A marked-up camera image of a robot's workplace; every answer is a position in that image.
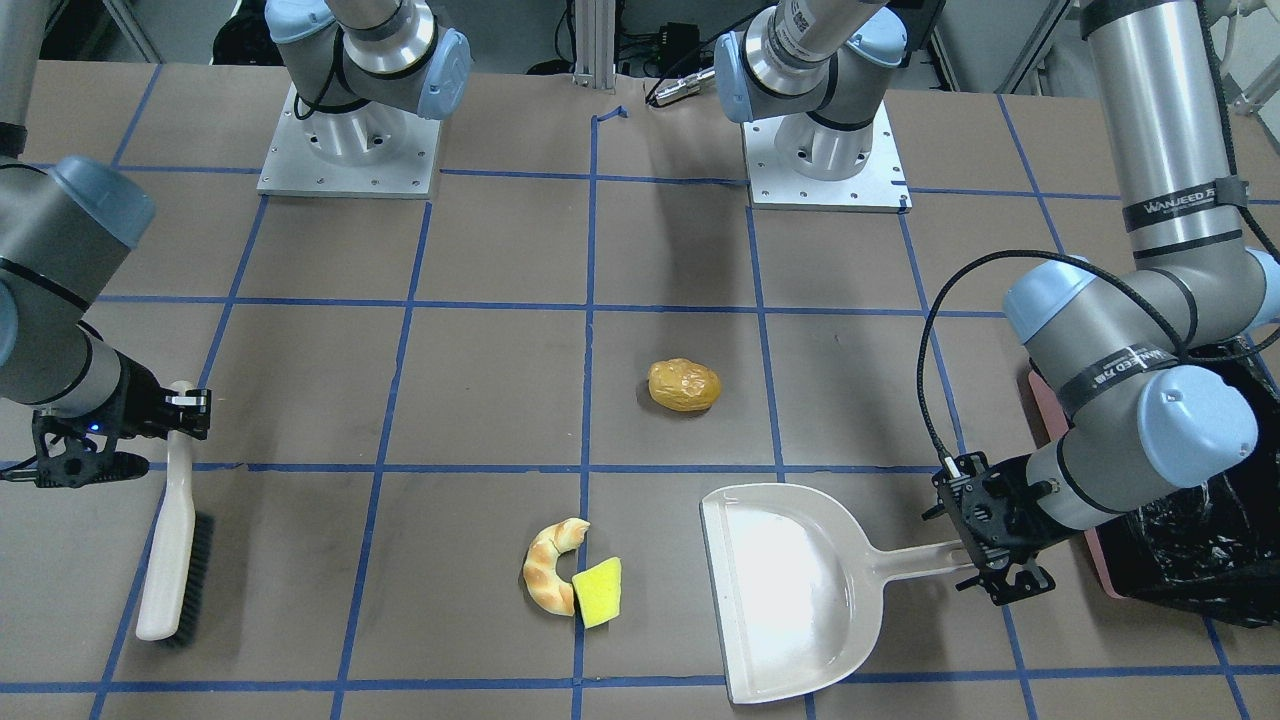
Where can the toy potato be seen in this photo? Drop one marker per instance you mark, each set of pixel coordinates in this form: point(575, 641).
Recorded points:
point(682, 385)

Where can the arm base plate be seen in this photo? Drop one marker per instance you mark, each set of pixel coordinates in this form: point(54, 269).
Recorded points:
point(794, 163)
point(374, 152)

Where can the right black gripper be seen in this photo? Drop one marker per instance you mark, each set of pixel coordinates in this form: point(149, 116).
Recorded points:
point(133, 398)

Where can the white plastic dustpan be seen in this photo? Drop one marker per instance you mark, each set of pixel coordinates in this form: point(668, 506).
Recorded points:
point(799, 588)

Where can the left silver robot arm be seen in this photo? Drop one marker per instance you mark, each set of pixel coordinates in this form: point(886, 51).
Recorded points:
point(1145, 418)

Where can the toy croissant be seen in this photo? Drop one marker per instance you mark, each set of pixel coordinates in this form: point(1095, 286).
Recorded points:
point(545, 586)

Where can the aluminium frame post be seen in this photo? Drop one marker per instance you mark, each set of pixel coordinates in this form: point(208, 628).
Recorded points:
point(594, 44)

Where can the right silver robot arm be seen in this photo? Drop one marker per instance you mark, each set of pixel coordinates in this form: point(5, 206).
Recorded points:
point(68, 228)

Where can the yellow green sponge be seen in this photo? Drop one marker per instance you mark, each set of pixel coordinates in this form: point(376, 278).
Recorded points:
point(598, 591)

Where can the pink bin with black liner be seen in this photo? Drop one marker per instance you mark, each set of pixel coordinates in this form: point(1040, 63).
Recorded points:
point(1211, 549)

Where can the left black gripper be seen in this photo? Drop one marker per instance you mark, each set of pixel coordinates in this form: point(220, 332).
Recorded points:
point(1010, 533)

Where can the white hand brush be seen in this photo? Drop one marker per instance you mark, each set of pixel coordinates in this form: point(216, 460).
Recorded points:
point(173, 586)

